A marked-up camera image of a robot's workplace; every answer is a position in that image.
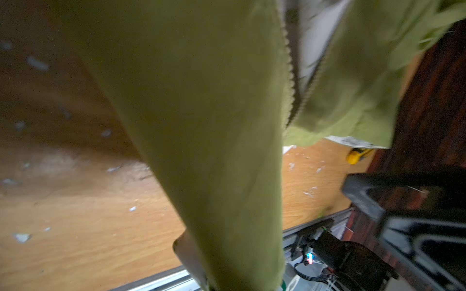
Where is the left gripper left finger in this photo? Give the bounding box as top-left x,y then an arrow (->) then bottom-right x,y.
172,230 -> 210,291

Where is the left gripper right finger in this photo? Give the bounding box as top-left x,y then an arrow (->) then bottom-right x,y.
342,165 -> 466,291

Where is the green jacket with printed lining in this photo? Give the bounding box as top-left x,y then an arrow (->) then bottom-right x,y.
50,1 -> 466,291

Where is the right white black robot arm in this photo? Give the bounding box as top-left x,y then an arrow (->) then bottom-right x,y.
313,230 -> 399,291

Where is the yellow utility knife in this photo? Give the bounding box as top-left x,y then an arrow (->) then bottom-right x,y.
346,148 -> 374,165

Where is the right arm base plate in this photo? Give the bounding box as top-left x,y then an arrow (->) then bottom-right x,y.
284,218 -> 334,261

